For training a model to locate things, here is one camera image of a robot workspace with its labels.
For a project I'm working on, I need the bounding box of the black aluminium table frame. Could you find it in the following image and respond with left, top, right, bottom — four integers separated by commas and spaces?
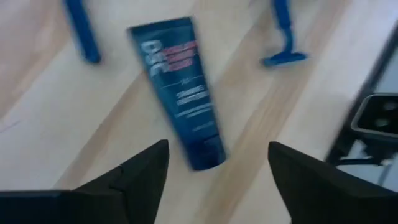
325, 24, 398, 166

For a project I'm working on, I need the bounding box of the grey-rimmed black box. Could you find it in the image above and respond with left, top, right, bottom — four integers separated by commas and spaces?
350, 93, 398, 144

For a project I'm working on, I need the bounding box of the dark blue toiletry tube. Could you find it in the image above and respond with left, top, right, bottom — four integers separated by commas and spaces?
126, 17, 227, 172

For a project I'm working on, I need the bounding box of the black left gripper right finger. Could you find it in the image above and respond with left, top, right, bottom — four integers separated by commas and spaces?
267, 141, 398, 224

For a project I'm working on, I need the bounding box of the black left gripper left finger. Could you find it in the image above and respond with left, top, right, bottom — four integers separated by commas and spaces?
0, 139, 170, 224

